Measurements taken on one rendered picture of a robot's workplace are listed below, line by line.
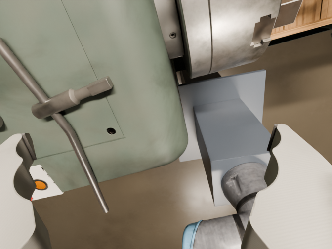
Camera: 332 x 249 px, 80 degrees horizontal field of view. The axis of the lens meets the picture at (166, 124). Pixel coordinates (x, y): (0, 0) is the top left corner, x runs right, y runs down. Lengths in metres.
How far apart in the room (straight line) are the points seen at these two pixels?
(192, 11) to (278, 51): 1.52
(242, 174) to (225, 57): 0.34
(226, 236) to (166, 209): 2.10
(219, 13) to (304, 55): 1.62
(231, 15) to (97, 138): 0.26
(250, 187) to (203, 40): 0.39
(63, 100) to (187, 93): 0.61
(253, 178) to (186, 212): 2.11
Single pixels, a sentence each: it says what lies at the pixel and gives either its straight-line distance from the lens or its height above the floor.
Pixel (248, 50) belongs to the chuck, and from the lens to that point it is 0.35.
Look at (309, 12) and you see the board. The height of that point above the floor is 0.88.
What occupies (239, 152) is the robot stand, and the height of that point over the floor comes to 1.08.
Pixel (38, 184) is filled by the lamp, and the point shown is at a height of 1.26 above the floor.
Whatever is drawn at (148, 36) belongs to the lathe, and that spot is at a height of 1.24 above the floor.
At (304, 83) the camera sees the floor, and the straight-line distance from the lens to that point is 1.98.
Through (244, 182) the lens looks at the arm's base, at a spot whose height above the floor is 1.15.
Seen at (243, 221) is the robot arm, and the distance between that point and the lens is 0.52.
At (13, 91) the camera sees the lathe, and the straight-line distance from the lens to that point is 0.35.
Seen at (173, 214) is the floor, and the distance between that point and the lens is 2.66.
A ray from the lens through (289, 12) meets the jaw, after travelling 0.37.
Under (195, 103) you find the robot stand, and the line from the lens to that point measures 0.86.
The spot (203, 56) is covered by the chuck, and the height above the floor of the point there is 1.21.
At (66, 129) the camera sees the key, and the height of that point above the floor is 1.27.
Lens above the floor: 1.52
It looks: 59 degrees down
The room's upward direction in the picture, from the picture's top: 177 degrees clockwise
